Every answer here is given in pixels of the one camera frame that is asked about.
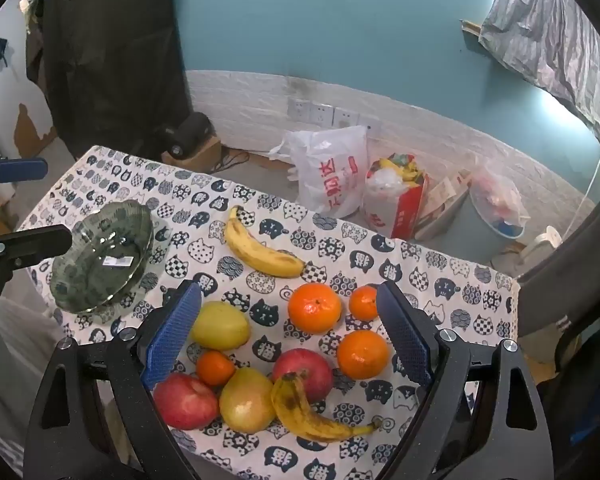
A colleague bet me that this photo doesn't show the green yellow pear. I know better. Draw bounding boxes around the green yellow pear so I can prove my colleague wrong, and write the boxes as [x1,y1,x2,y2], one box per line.
[189,301,251,351]

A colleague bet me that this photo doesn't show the large orange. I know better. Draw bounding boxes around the large orange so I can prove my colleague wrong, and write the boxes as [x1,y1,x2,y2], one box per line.
[336,330,390,380]
[287,283,342,334]

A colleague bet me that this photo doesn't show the small orange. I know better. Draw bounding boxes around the small orange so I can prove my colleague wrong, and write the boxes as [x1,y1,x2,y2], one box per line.
[349,285,378,322]
[196,350,236,388]

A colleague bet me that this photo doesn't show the red apple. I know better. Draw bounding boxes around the red apple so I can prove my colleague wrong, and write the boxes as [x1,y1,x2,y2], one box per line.
[271,348,334,403]
[152,373,220,430]

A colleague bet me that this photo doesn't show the large orange top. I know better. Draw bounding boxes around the large orange top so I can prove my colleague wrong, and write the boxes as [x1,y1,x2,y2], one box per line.
[287,283,342,334]

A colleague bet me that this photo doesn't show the yellow red pear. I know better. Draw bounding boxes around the yellow red pear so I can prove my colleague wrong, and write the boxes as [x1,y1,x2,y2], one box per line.
[219,367,276,434]

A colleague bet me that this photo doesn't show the yellow banana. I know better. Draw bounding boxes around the yellow banana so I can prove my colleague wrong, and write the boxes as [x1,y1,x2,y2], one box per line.
[224,206,306,278]

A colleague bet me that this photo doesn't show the spotted banana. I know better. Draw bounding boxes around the spotted banana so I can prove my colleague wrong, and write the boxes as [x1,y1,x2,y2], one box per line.
[271,373,377,443]

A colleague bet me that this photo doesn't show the cat pattern tablecloth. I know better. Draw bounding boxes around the cat pattern tablecloth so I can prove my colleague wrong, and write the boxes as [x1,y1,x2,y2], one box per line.
[23,146,519,479]

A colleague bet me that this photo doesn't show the red white box of trash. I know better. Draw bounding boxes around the red white box of trash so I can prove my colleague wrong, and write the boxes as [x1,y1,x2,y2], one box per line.
[362,153,429,240]

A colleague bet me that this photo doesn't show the black hanging coat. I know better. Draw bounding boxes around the black hanging coat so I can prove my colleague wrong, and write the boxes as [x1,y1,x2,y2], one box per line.
[42,0,192,159]

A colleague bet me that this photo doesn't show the black speaker on box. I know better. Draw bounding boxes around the black speaker on box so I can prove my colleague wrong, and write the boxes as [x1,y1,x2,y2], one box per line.
[161,112,213,160]

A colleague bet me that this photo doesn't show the white plastic bag red print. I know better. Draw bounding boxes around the white plastic bag red print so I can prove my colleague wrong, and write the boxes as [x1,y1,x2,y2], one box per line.
[268,126,370,219]

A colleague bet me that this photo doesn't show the grey curtain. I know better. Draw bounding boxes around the grey curtain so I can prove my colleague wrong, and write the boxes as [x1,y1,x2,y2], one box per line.
[479,0,600,142]

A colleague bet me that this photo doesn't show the wall power sockets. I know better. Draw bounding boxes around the wall power sockets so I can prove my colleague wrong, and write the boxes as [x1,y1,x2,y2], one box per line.
[287,98,382,134]

